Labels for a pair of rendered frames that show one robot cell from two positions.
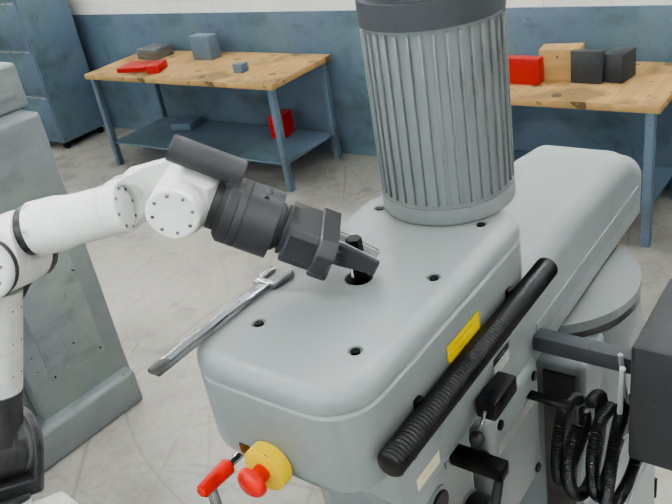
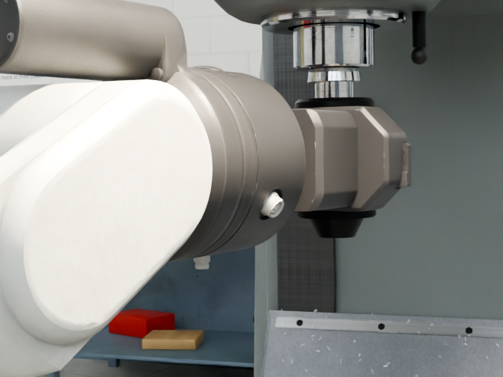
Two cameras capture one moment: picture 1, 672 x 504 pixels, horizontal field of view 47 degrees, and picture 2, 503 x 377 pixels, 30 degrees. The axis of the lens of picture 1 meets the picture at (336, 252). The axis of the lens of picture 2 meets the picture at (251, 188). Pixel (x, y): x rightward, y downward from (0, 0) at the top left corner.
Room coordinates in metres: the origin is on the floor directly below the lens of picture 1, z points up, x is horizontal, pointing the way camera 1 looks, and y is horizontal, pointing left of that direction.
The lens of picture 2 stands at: (0.37, 0.23, 1.24)
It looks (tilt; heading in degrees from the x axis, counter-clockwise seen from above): 3 degrees down; 338
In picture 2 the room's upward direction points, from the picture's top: 1 degrees counter-clockwise
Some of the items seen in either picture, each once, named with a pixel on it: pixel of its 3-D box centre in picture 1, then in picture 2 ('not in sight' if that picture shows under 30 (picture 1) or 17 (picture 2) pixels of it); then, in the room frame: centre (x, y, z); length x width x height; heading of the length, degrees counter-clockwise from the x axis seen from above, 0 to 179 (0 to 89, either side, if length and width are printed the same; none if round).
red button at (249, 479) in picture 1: (255, 479); not in sight; (0.67, 0.14, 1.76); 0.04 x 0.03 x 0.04; 50
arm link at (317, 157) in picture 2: not in sight; (250, 164); (0.81, 0.05, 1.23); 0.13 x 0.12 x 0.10; 35
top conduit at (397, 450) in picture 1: (477, 350); not in sight; (0.80, -0.16, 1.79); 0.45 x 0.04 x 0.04; 140
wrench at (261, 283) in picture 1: (223, 317); not in sight; (0.82, 0.15, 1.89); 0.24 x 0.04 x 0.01; 140
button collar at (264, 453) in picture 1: (268, 465); not in sight; (0.69, 0.12, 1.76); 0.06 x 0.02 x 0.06; 50
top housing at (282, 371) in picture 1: (373, 321); not in sight; (0.88, -0.03, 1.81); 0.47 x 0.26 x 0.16; 140
